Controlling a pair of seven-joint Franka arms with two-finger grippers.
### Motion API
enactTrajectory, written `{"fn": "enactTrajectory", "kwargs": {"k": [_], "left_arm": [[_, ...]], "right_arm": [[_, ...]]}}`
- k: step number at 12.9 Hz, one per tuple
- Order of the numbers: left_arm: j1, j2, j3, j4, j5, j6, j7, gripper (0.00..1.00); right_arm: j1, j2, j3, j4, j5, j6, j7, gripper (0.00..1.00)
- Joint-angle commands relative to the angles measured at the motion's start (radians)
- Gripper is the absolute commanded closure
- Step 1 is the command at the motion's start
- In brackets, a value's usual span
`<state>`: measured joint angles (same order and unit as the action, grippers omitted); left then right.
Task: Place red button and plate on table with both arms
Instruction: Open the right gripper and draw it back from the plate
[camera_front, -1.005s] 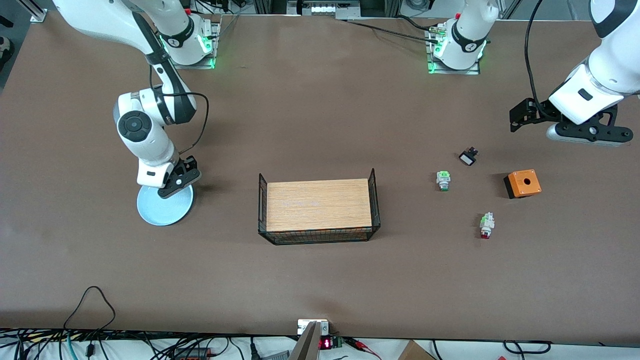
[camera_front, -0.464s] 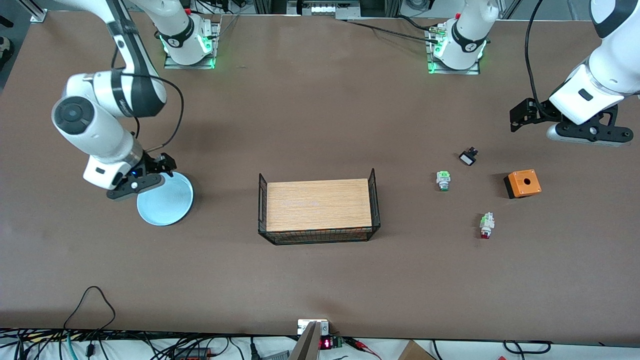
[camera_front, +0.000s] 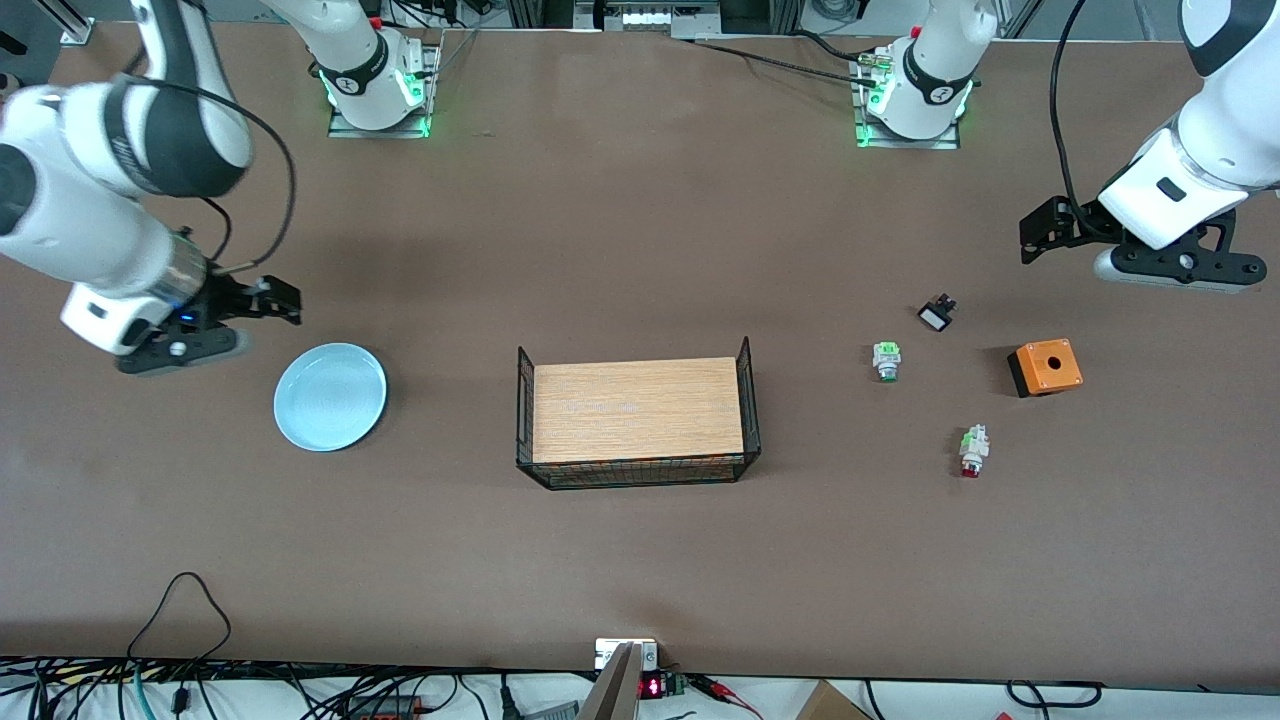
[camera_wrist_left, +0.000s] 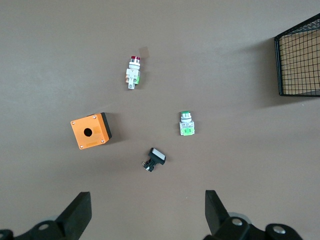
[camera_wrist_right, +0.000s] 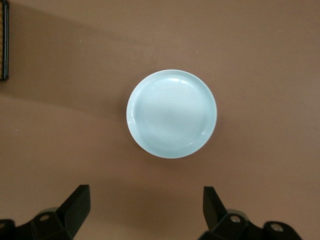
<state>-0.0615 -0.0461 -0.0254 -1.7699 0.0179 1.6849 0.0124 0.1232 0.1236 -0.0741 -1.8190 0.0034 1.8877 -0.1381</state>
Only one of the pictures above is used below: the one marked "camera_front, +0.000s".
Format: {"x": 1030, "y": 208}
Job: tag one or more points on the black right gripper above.
{"x": 222, "y": 299}

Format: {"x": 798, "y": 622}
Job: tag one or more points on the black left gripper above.
{"x": 1078, "y": 223}

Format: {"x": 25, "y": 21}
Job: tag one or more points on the light blue round plate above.
{"x": 330, "y": 398}

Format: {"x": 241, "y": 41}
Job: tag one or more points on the red push button switch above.
{"x": 973, "y": 450}

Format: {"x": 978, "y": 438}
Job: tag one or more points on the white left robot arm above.
{"x": 1210, "y": 130}

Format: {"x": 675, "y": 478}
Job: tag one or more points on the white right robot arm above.
{"x": 60, "y": 220}

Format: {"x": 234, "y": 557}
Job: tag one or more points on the black square push button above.
{"x": 936, "y": 317}

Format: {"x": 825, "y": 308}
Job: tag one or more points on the white box with vents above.
{"x": 645, "y": 15}

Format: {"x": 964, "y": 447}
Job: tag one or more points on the brown cardboard box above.
{"x": 830, "y": 703}

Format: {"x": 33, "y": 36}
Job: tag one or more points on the red digit display module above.
{"x": 652, "y": 687}

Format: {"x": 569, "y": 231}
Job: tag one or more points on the red black clip leads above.
{"x": 725, "y": 692}

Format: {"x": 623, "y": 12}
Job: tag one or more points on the orange button enclosure box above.
{"x": 1048, "y": 365}

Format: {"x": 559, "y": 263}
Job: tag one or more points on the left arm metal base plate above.
{"x": 865, "y": 125}

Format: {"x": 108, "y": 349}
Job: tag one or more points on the green push button switch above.
{"x": 886, "y": 360}

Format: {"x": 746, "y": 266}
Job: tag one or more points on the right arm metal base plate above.
{"x": 432, "y": 80}

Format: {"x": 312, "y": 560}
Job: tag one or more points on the silver camera mount bracket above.
{"x": 615, "y": 665}

